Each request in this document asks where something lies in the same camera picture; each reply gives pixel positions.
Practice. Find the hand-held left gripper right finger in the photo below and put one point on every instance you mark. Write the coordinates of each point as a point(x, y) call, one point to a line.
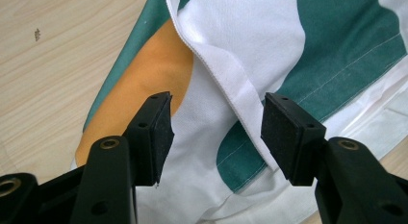
point(288, 137)

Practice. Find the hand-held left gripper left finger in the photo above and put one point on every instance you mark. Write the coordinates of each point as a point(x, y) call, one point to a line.
point(150, 137)

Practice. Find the white green orange tote bag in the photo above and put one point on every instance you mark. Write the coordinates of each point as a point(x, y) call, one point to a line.
point(243, 57)

